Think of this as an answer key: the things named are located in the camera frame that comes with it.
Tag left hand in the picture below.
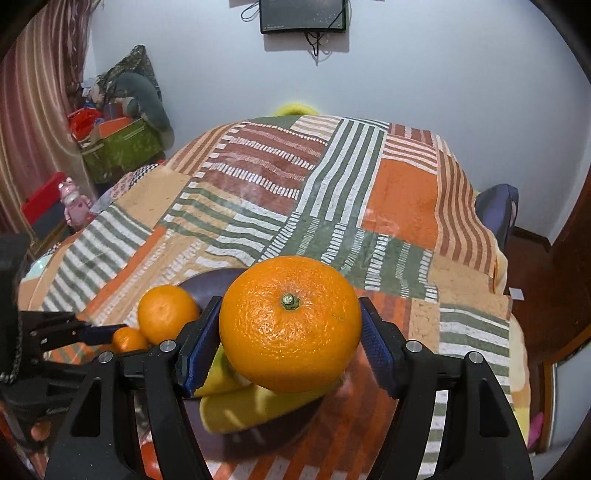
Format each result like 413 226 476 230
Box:
30 421 51 442

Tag red box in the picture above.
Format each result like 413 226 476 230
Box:
20 172 66 225

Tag large orange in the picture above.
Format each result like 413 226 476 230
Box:
137 285 200 345
219 256 362 393

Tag red tomato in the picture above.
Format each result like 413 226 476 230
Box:
140 441 162 480

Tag small wall monitor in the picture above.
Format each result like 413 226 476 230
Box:
259 0 349 34

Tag patchwork striped quilt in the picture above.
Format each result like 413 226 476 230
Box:
18 115 532 480

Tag small mandarin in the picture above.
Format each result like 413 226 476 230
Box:
111 326 149 354

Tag patterned dark cushion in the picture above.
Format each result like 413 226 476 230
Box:
96 45 162 99

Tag large orange front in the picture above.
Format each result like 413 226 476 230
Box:
137 285 200 345

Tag large orange back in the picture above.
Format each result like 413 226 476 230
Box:
219 256 362 393

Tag yellow round cushion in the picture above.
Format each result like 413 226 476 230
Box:
273 103 318 117

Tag striped red curtain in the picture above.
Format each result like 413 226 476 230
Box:
1 1 94 233

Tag purple ceramic plate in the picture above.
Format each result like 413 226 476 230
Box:
177 268 343 462

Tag grey plush toy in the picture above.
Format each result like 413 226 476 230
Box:
112 72 172 132

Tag sugarcane piece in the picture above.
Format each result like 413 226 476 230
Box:
199 379 342 434
193 345 250 398

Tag green storage box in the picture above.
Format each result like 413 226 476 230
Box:
81 119 164 184

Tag blue backpack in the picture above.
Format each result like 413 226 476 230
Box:
475 184 519 251

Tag pink toy figure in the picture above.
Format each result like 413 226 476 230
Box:
58 177 94 230

